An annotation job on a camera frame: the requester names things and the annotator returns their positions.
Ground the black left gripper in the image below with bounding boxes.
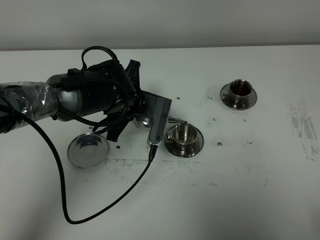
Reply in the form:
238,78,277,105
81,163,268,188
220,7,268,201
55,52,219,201
86,59,142,142

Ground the stainless steel teapot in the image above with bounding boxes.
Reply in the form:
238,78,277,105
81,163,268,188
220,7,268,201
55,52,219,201
134,113,190,130

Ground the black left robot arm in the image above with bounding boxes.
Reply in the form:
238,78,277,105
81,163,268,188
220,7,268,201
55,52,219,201
0,60,145,142

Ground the steel teapot saucer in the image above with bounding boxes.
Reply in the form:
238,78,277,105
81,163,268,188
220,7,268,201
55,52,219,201
67,132,109,169

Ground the near stainless steel saucer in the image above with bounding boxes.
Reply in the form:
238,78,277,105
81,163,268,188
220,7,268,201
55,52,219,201
163,123,204,158

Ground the stainless steel saucer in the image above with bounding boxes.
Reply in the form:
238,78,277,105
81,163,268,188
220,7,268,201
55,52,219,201
219,83,258,111
163,123,204,158

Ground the near stainless steel teacup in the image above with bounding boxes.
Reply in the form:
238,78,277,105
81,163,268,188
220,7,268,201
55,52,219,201
164,123,198,150

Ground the stainless steel teacup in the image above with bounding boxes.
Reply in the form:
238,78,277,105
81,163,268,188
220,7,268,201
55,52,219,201
164,123,198,150
222,79,253,103

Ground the far stainless steel saucer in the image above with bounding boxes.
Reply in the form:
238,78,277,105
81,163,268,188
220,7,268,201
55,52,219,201
219,83,258,111

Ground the far stainless steel teacup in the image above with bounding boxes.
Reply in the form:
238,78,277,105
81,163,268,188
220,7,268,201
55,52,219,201
222,79,253,103

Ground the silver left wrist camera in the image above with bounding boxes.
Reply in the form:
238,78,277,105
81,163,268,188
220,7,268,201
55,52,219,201
137,91,172,145

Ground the black left camera cable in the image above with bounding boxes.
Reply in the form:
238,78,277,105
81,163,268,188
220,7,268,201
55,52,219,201
0,45,159,225

